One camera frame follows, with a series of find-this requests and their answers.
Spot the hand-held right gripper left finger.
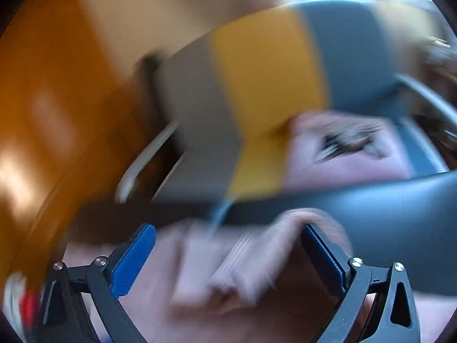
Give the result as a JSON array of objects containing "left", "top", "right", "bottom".
[{"left": 37, "top": 223, "right": 157, "bottom": 343}]

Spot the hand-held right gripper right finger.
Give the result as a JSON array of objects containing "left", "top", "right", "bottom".
[{"left": 302, "top": 223, "right": 422, "bottom": 343}]

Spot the pink ribbed sweater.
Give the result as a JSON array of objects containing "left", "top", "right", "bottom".
[{"left": 64, "top": 208, "right": 452, "bottom": 343}]

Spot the pink printed garment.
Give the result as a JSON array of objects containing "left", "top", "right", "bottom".
[{"left": 282, "top": 110, "right": 411, "bottom": 191}]

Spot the red white object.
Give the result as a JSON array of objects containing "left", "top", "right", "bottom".
[{"left": 3, "top": 273, "right": 45, "bottom": 334}]

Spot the wooden wardrobe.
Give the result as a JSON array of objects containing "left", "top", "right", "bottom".
[{"left": 0, "top": 0, "right": 174, "bottom": 294}]

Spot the grey yellow blue chair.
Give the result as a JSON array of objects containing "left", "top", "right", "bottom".
[{"left": 116, "top": 0, "right": 457, "bottom": 206}]

